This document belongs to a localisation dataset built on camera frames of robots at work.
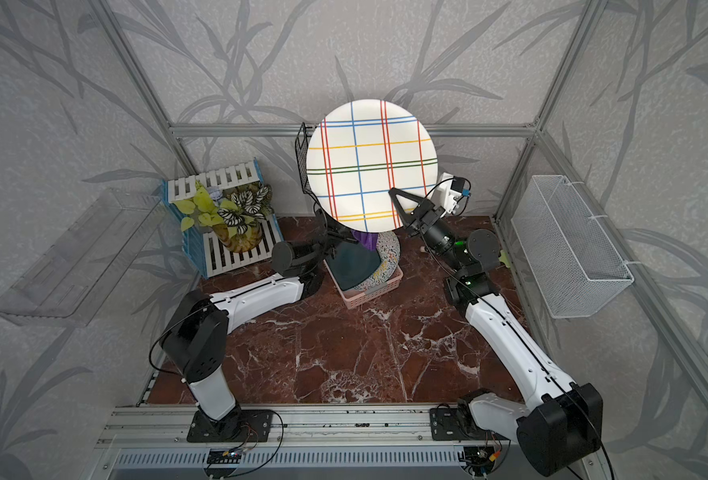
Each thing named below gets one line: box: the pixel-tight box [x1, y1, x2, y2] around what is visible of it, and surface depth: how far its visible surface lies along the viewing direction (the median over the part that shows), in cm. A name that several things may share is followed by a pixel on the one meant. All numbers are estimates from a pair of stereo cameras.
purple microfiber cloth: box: [351, 229, 379, 251], surface depth 57 cm
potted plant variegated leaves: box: [173, 182, 274, 253], surface depth 91 cm
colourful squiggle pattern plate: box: [353, 231, 401, 292], surface depth 98 cm
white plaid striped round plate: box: [306, 99, 438, 233], surface depth 57 cm
